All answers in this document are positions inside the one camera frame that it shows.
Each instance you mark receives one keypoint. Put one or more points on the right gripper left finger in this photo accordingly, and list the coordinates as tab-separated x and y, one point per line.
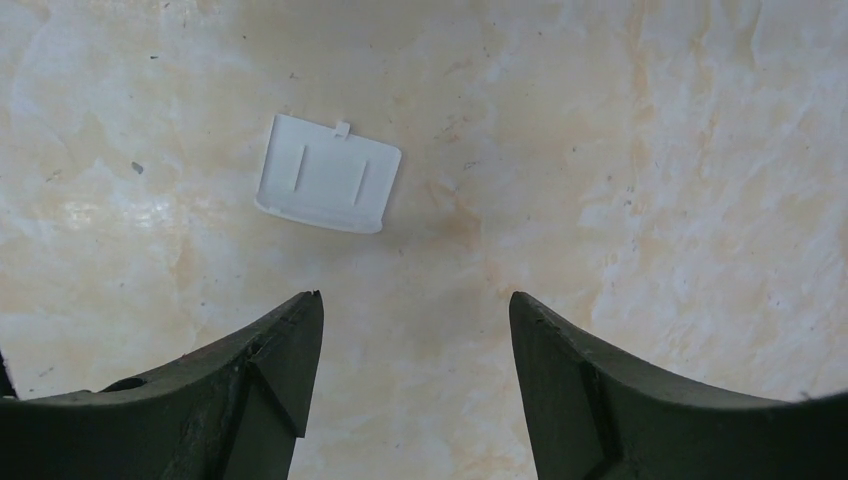
233	409

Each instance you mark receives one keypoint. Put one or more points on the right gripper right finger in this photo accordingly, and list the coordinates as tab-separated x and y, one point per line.
595	411

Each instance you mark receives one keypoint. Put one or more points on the white battery cover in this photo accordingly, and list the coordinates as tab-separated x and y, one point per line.
326	177

